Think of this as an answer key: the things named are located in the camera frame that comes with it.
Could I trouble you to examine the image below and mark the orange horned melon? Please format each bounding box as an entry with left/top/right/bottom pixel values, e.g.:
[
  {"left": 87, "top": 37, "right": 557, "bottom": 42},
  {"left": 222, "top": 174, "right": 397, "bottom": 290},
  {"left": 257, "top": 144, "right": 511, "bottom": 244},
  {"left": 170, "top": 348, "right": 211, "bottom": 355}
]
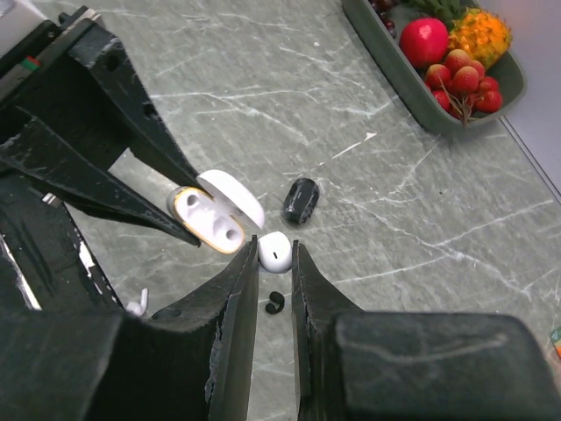
[{"left": 448, "top": 7, "right": 513, "bottom": 69}]

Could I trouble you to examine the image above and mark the orange green box left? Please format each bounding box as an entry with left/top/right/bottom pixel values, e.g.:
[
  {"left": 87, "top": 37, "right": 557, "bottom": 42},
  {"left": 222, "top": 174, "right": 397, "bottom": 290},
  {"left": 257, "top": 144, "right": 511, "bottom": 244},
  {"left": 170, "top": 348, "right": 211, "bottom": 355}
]
[{"left": 550, "top": 326, "right": 561, "bottom": 358}]

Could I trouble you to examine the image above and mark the dark grape bunch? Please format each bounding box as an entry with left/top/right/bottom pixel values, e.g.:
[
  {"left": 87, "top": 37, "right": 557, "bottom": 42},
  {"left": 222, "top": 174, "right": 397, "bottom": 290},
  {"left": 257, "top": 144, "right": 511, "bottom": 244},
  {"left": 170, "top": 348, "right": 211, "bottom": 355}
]
[{"left": 369, "top": 0, "right": 400, "bottom": 39}]

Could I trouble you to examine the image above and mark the red apple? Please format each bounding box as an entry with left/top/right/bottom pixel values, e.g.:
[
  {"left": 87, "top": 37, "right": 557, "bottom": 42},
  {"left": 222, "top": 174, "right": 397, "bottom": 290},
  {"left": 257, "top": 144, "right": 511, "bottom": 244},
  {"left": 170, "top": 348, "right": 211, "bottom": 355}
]
[{"left": 399, "top": 18, "right": 449, "bottom": 69}]

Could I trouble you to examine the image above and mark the red lychee bunch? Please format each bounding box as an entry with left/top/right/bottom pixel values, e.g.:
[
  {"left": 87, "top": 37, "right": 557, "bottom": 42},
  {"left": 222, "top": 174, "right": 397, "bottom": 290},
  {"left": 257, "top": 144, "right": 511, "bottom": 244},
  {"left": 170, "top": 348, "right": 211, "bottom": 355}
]
[{"left": 424, "top": 49, "right": 503, "bottom": 125}]

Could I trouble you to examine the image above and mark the black earbud charging case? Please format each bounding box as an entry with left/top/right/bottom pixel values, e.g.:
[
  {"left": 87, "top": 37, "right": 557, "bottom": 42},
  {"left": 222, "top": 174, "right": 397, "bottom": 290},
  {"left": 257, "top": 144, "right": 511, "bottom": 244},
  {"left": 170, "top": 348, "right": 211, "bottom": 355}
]
[{"left": 282, "top": 177, "right": 320, "bottom": 225}]

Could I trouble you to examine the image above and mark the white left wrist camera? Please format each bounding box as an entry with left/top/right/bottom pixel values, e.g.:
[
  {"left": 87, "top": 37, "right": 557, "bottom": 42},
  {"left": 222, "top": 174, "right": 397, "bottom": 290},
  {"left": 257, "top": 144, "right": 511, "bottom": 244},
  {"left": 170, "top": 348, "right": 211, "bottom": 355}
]
[{"left": 0, "top": 0, "right": 48, "bottom": 57}]

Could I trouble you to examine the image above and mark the green leafy sprig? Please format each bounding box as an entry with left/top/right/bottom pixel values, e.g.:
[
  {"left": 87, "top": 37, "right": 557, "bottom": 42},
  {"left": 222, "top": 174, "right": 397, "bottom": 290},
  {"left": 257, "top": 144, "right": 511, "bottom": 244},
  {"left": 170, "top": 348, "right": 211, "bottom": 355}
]
[{"left": 402, "top": 0, "right": 467, "bottom": 27}]

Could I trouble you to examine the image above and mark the white earbud with blue light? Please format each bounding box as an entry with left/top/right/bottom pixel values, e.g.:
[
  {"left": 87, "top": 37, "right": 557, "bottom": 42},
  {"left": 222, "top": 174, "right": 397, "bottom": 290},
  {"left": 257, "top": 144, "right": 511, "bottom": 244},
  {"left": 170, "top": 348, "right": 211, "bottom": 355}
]
[{"left": 125, "top": 288, "right": 149, "bottom": 317}]

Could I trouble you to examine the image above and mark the grey-green fruit tray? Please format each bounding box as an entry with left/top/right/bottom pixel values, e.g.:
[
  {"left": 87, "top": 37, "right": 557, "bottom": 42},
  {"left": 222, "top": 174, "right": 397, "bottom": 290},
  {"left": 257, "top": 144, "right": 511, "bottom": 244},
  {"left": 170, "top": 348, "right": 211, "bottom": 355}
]
[{"left": 343, "top": 1, "right": 526, "bottom": 135}]

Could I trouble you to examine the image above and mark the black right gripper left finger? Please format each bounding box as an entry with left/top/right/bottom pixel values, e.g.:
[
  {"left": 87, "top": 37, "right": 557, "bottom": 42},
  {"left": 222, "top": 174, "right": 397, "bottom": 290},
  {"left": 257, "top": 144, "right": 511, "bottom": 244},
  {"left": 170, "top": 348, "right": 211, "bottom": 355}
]
[{"left": 1, "top": 240, "right": 259, "bottom": 420}]

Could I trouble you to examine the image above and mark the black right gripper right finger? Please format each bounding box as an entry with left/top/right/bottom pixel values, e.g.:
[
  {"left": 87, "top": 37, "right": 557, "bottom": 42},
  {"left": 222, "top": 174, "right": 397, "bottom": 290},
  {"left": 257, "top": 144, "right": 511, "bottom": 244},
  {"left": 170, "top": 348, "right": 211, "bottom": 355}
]
[{"left": 291, "top": 243, "right": 560, "bottom": 420}]

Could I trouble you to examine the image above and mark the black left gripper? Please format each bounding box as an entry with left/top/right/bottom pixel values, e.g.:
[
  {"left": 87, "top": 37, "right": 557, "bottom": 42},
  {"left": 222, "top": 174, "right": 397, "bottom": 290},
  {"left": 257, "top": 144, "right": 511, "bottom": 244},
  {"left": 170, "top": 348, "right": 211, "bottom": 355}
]
[{"left": 1, "top": 9, "right": 201, "bottom": 307}]

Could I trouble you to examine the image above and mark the black clip earbud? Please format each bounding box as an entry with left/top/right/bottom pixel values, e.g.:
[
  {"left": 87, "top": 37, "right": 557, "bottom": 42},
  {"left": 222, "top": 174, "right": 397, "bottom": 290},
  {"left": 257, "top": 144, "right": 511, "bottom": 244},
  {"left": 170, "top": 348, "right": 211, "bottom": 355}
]
[{"left": 265, "top": 291, "right": 285, "bottom": 315}]

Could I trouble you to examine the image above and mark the white earbud charging case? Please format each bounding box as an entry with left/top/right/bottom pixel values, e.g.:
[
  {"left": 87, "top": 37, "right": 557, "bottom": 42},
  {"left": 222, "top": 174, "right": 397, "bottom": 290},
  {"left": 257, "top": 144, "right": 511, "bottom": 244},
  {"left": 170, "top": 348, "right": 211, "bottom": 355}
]
[{"left": 167, "top": 169, "right": 266, "bottom": 254}]

